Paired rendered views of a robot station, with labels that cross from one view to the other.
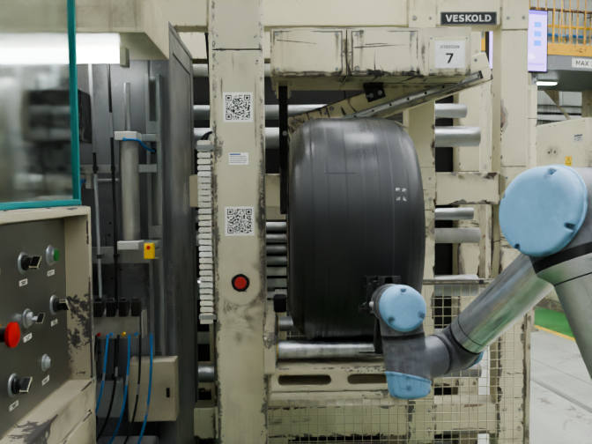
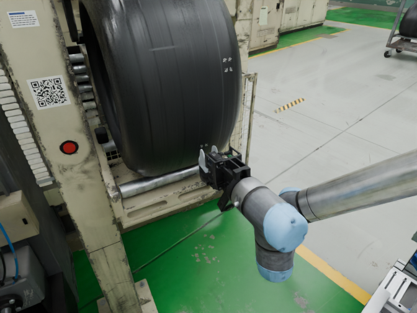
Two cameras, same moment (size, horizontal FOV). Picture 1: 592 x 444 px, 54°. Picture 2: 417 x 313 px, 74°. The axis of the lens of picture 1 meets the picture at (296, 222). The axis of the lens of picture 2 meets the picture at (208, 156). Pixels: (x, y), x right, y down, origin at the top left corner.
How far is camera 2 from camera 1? 79 cm
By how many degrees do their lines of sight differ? 41
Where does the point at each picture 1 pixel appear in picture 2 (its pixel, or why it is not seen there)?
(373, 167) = (200, 36)
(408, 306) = (296, 233)
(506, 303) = (367, 205)
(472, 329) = (324, 214)
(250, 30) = not seen: outside the picture
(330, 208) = (164, 91)
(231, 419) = (90, 236)
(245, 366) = (92, 204)
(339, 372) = (172, 195)
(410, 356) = (287, 259)
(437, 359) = not seen: hidden behind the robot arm
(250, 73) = not seen: outside the picture
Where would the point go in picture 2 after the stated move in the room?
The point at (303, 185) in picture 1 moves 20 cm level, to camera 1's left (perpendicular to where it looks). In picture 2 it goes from (126, 65) to (11, 81)
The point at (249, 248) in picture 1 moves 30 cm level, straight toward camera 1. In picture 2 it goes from (69, 117) to (97, 182)
